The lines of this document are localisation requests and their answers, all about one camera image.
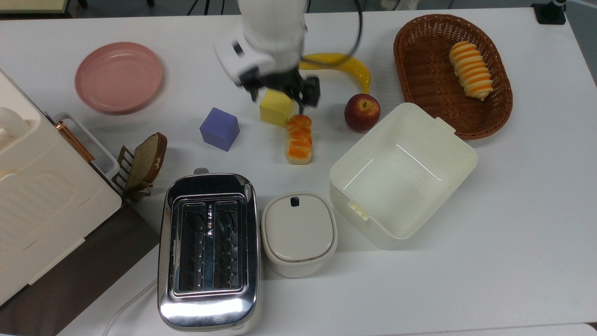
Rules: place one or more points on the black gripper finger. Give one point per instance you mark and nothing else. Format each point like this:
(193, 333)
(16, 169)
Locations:
(252, 88)
(313, 92)

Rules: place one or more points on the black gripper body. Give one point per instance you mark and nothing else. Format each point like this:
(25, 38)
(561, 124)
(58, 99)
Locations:
(280, 80)

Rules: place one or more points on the orange glazed bread loaf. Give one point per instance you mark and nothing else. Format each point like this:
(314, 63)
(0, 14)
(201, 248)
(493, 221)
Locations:
(298, 140)

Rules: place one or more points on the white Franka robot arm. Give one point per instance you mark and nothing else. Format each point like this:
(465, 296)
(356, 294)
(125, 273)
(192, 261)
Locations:
(270, 28)

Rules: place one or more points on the brown wicker basket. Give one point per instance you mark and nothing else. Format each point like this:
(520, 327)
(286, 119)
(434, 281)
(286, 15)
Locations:
(419, 84)

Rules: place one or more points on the brown bread slice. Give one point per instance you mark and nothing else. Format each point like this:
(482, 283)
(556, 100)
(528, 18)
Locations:
(148, 161)

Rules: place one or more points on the spiral striped bread roll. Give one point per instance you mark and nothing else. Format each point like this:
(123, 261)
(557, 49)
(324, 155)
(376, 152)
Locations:
(471, 70)

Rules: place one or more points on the yellow foam cube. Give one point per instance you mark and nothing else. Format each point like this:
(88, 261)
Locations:
(275, 110)

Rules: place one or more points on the yellow banana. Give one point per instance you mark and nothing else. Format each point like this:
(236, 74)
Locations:
(347, 64)

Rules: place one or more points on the purple foam cube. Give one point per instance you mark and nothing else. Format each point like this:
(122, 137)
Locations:
(219, 129)

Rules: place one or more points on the red apple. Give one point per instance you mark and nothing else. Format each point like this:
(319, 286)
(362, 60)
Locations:
(362, 113)

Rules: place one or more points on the cream open plastic box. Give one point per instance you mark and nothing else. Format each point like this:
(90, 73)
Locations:
(396, 177)

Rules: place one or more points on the pink plate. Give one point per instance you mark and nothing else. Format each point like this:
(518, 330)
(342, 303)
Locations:
(119, 77)

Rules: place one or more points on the small white lidded container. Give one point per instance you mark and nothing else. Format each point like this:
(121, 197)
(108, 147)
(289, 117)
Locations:
(298, 231)

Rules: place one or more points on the silver two-slot toaster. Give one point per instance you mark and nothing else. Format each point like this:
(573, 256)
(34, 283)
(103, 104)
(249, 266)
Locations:
(210, 308)

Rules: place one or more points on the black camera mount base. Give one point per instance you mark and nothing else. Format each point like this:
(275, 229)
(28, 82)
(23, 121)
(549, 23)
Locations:
(549, 14)

